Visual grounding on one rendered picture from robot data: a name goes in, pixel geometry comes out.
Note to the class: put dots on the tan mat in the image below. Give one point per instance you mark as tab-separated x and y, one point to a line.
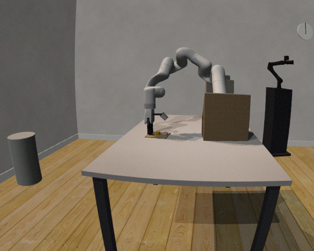
154	135

